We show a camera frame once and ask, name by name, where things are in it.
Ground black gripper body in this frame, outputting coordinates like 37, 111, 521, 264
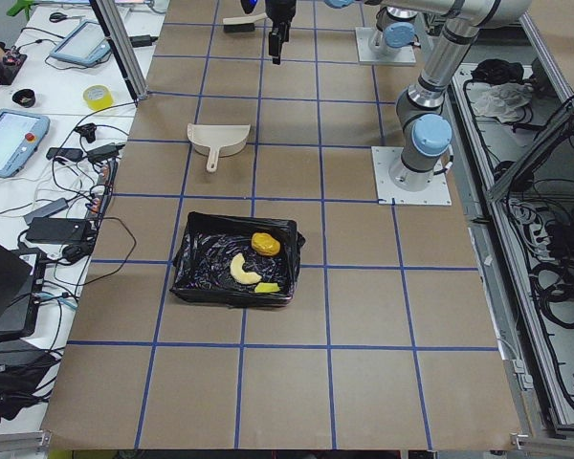
265, 0, 297, 23

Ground beige hand brush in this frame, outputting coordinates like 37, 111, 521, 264
222, 13, 267, 33

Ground beige plastic dustpan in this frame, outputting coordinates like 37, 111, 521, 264
187, 123, 251, 173

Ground yellow lemon toy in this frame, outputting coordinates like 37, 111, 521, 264
251, 232, 281, 256

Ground yellow sponge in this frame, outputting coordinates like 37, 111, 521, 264
254, 282, 280, 294

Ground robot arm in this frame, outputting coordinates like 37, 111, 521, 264
376, 6, 417, 55
379, 0, 531, 149

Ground black lined trash bin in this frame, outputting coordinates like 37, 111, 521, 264
171, 212, 305, 307

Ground yellow tape roll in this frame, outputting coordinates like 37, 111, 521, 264
82, 84, 114, 111

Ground upper blue teach pendant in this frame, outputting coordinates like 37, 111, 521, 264
49, 20, 111, 68

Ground blue teach pendant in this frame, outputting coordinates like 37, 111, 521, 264
0, 109, 50, 178
49, 20, 111, 68

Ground black scissors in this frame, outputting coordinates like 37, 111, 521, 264
49, 11, 84, 24

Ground white crumpled cloth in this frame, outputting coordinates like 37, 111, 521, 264
472, 83, 532, 123

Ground small black bowl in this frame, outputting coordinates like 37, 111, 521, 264
11, 88, 36, 108

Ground lower blue teach pendant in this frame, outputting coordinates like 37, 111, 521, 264
0, 109, 50, 178

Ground black power adapter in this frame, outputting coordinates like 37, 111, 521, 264
26, 217, 91, 244

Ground black laptop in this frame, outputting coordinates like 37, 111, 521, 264
0, 245, 46, 341

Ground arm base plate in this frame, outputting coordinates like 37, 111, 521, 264
371, 146, 452, 207
355, 23, 416, 66

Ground aluminium frame post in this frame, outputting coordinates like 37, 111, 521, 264
90, 0, 148, 103

